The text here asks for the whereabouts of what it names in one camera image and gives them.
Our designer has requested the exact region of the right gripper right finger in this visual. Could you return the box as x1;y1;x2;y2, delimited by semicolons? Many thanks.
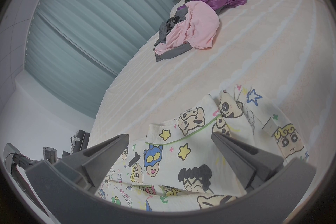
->
211;133;284;190

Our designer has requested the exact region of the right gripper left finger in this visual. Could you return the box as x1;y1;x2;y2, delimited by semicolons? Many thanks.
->
53;134;130;194

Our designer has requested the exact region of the white printed pyjama top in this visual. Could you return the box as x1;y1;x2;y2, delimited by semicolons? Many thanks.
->
94;84;310;214

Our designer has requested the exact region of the bed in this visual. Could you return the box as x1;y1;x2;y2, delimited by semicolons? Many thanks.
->
90;0;336;164

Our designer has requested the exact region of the dark grey chest of drawers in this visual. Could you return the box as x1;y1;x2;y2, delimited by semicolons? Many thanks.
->
69;129;91;156

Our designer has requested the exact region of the blue-green curtain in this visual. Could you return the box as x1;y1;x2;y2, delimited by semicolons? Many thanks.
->
25;0;181;120

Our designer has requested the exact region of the pink garment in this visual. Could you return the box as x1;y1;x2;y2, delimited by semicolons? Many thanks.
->
154;0;220;55

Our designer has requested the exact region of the dark grey garment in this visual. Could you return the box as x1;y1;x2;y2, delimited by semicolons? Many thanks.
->
153;8;193;62

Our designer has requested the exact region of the black garment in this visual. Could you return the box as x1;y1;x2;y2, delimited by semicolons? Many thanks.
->
176;2;191;14

